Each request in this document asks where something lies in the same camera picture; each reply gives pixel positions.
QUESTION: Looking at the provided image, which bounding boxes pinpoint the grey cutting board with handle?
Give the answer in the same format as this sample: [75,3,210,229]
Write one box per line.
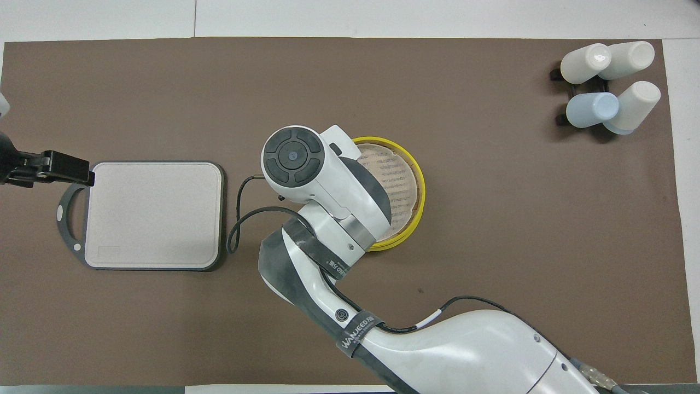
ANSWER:
[56,160,226,273]

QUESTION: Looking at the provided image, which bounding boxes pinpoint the brown table mat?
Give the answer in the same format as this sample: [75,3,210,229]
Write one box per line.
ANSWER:
[0,37,698,386]

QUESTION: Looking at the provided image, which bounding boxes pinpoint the white perforated steamer liner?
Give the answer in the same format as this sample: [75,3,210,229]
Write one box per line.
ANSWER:
[358,143,419,241]

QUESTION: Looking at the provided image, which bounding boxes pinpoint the grey braided cable sleeve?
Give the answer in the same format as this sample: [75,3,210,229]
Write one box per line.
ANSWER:
[571,358,624,394]

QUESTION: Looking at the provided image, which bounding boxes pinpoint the black strap with white label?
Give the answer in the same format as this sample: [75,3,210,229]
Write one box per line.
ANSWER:
[282,219,351,281]

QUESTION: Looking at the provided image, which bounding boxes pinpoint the light blue ceramic cup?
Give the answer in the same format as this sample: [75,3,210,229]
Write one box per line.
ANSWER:
[566,92,620,129]

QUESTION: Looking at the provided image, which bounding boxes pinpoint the black strap with white print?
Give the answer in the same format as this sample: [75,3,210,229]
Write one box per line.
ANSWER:
[336,309,383,359]

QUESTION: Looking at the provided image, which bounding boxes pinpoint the white ceramic cup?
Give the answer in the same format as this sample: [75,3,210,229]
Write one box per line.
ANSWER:
[599,41,655,80]
[603,81,661,135]
[561,43,612,85]

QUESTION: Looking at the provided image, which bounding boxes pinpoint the yellow bamboo steamer basket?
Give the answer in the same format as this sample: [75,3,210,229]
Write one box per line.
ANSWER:
[353,136,426,252]

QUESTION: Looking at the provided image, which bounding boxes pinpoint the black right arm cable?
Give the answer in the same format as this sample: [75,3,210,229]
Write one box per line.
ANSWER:
[227,175,512,334]

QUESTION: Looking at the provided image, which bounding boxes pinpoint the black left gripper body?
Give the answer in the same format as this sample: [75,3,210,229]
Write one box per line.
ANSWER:
[0,131,51,187]

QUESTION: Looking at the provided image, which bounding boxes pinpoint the black cup rack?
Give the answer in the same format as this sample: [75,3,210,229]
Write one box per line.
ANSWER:
[550,62,610,128]

